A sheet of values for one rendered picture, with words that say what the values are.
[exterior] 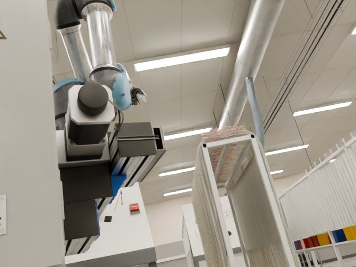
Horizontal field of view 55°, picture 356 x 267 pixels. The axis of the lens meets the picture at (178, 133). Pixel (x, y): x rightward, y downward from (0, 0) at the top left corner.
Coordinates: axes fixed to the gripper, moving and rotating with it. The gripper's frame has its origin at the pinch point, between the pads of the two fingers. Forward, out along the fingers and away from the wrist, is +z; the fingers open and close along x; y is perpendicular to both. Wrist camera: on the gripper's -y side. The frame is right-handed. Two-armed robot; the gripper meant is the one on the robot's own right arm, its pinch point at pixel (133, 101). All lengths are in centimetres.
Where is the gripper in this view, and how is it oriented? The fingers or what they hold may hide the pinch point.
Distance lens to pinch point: 179.7
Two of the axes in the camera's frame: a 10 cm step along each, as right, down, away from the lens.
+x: 9.4, -3.4, 0.2
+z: 1.1, 3.6, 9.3
